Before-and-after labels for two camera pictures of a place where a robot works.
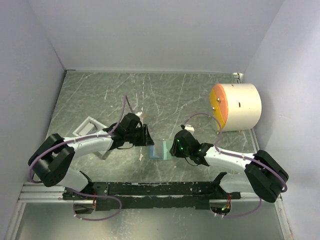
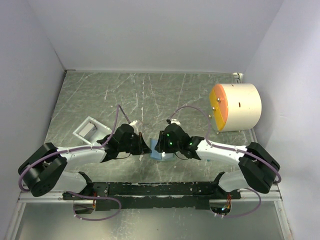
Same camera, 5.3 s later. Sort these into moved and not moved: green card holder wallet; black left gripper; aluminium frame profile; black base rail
Moved: black left gripper
Not moved: black base rail; green card holder wallet; aluminium frame profile
